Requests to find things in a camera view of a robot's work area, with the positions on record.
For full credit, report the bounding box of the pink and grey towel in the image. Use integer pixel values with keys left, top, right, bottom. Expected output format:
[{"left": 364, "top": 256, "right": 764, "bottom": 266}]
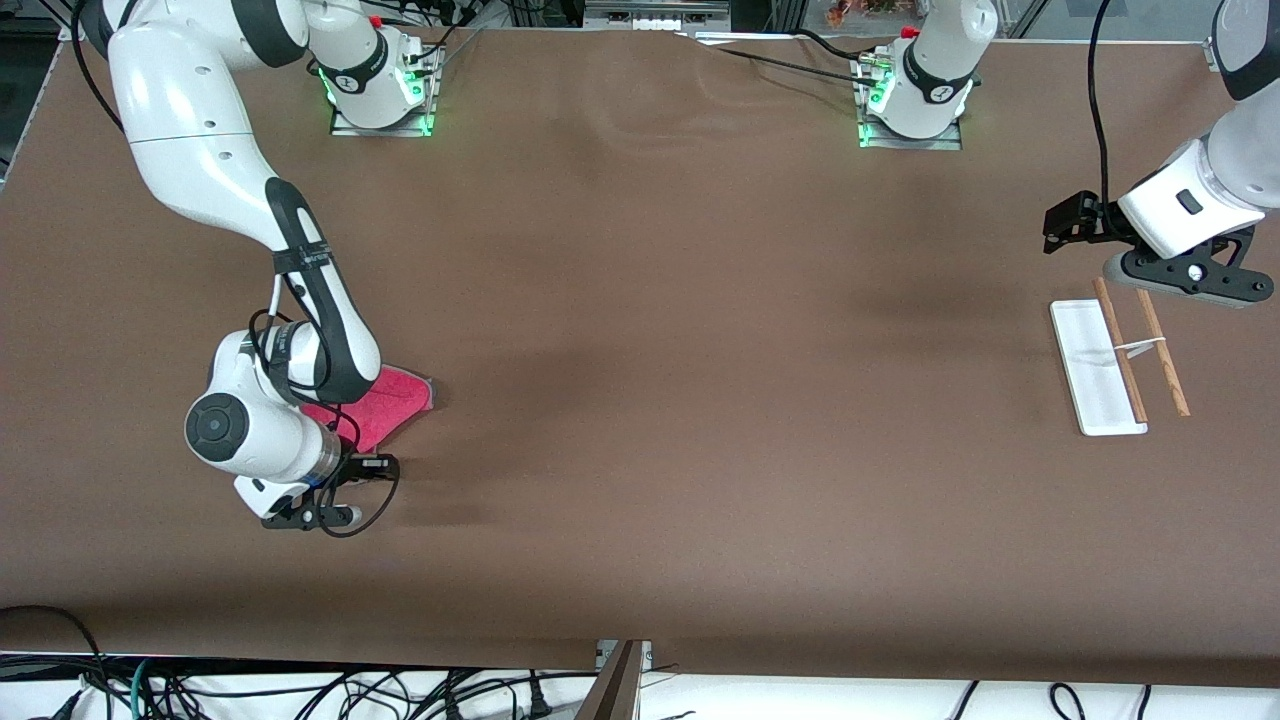
[{"left": 300, "top": 365, "right": 436, "bottom": 456}]

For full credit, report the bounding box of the white wooden towel rack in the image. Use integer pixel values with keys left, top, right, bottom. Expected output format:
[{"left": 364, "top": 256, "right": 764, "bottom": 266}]
[{"left": 1050, "top": 277, "right": 1191, "bottom": 437}]

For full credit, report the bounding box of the orange red decoration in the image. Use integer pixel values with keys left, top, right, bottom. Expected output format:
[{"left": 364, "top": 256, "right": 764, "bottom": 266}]
[{"left": 828, "top": 0, "right": 921, "bottom": 26}]

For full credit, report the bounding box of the white power strip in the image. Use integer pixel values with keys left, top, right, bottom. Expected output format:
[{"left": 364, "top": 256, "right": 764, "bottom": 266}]
[{"left": 585, "top": 0, "right": 731, "bottom": 33}]

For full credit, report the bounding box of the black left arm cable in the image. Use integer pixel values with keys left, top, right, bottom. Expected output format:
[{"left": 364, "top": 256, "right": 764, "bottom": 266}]
[{"left": 1088, "top": 0, "right": 1115, "bottom": 206}]

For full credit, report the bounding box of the short black table cable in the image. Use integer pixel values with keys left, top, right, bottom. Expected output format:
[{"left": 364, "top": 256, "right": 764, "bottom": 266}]
[{"left": 795, "top": 28, "right": 886, "bottom": 63}]

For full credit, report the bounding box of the metal table bracket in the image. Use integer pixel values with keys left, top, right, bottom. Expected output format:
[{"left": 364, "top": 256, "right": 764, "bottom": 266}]
[{"left": 575, "top": 640, "right": 656, "bottom": 720}]

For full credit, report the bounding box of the thick black floor cable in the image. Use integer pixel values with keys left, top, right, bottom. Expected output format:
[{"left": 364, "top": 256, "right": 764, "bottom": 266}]
[{"left": 0, "top": 605, "right": 111, "bottom": 720}]

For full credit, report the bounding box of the long black table cable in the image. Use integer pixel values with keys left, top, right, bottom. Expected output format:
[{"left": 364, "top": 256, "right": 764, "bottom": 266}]
[{"left": 690, "top": 33, "right": 881, "bottom": 89}]

